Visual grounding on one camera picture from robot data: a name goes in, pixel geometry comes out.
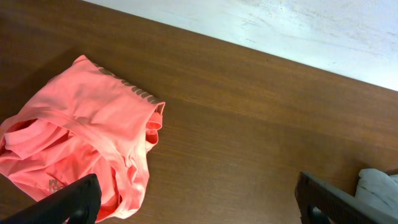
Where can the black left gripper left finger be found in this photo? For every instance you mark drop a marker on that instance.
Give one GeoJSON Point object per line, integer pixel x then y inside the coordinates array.
{"type": "Point", "coordinates": [77, 203]}

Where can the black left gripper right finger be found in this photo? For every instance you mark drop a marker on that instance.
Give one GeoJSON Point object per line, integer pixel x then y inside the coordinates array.
{"type": "Point", "coordinates": [320, 202]}

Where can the light blue polo shirt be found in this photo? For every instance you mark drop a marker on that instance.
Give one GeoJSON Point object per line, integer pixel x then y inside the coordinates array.
{"type": "Point", "coordinates": [378, 190]}

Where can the crumpled salmon pink shirt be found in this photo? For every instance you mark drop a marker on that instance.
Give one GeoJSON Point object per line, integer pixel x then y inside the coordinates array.
{"type": "Point", "coordinates": [85, 120]}

